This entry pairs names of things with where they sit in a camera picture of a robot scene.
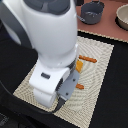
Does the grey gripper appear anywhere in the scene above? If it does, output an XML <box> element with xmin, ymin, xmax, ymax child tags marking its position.
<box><xmin>53</xmin><ymin>70</ymin><xmax>80</xmax><ymax>113</ymax></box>

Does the orange bread loaf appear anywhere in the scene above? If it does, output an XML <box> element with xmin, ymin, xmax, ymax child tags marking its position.
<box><xmin>75</xmin><ymin>60</ymin><xmax>83</xmax><ymax>73</ymax></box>

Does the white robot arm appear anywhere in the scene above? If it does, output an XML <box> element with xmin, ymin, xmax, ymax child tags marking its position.
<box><xmin>0</xmin><ymin>0</ymin><xmax>79</xmax><ymax>111</ymax></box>

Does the beige woven placemat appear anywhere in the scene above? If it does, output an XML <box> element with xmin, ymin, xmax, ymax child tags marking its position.
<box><xmin>12</xmin><ymin>30</ymin><xmax>115</xmax><ymax>128</ymax></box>

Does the dark grey stock pot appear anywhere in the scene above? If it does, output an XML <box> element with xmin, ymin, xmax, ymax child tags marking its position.
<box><xmin>78</xmin><ymin>0</ymin><xmax>104</xmax><ymax>25</ymax></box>

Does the beige bowl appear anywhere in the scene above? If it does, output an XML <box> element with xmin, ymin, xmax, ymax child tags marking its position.
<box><xmin>116</xmin><ymin>4</ymin><xmax>128</xmax><ymax>30</ymax></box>

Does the wooden handled fork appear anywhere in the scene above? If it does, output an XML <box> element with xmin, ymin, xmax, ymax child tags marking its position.
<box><xmin>76</xmin><ymin>83</ymin><xmax>84</xmax><ymax>90</ymax></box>

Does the wooden handled knife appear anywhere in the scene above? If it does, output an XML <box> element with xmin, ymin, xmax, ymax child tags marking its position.
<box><xmin>79</xmin><ymin>55</ymin><xmax>97</xmax><ymax>63</ymax></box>

